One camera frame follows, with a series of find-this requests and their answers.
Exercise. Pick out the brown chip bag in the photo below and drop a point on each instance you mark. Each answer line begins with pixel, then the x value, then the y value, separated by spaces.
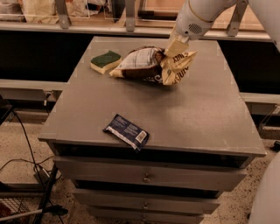
pixel 149 63

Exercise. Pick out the blue rxbar wrapper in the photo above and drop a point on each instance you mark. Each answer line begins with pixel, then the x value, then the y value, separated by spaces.
pixel 128 132

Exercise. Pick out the black stand leg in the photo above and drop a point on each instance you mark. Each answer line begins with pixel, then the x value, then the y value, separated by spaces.
pixel 46 181

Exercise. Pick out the grey drawer cabinet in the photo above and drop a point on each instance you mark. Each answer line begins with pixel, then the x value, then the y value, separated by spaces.
pixel 201 121

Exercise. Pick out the middle grey drawer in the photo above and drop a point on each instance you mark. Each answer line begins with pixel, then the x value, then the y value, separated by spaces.
pixel 145 201

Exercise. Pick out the metal window rail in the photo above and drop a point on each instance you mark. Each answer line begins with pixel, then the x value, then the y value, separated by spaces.
pixel 73 16

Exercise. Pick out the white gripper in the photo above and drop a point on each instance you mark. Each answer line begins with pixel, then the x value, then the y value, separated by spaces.
pixel 190 26

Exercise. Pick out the green yellow sponge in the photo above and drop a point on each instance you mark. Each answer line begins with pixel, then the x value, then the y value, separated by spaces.
pixel 106 61

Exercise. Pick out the bottom grey drawer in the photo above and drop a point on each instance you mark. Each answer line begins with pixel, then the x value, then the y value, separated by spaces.
pixel 145 216

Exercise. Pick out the grey drawer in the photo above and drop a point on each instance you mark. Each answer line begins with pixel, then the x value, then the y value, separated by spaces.
pixel 121 171
pixel 145 201
pixel 145 216

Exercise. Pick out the top grey drawer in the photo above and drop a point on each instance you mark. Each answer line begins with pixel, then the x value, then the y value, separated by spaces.
pixel 121 171

